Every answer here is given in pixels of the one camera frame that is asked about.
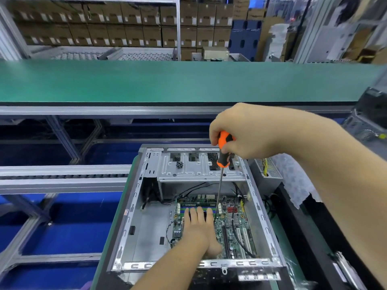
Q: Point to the aluminium roller conveyor rail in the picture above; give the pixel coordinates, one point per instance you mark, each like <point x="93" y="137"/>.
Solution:
<point x="60" y="178"/>

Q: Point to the person's right hand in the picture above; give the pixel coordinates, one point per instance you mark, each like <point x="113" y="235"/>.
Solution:
<point x="260" y="129"/>

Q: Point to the grey computer tower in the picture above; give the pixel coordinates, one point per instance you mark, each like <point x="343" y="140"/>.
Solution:
<point x="372" y="117"/>

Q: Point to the person's left hand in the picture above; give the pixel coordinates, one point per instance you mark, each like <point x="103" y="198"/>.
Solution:
<point x="199" y="229"/>

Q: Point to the green motherboard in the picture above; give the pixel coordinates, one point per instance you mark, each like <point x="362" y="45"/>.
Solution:
<point x="239" y="226"/>

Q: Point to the person's left forearm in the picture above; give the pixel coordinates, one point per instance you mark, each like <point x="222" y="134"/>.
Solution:
<point x="169" y="268"/>

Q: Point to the black and silver computer case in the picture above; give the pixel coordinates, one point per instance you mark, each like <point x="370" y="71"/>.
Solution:
<point x="145" y="208"/>

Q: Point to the green RAM stick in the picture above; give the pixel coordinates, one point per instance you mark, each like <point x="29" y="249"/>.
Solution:
<point x="196" y="203"/>

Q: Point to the grey power supply unit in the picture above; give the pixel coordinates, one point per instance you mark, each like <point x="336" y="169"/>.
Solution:
<point x="269" y="169"/>

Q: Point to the stack of cardboard boxes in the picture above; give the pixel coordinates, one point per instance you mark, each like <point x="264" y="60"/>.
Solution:
<point x="121" y="27"/>

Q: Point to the person's right forearm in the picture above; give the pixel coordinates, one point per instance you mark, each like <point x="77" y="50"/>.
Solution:
<point x="351" y="184"/>

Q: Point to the green conveyor belt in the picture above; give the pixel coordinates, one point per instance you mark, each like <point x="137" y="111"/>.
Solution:
<point x="151" y="81"/>

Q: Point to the white bubble wrap bag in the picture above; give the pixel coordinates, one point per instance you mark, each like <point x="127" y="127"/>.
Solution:
<point x="296" y="178"/>

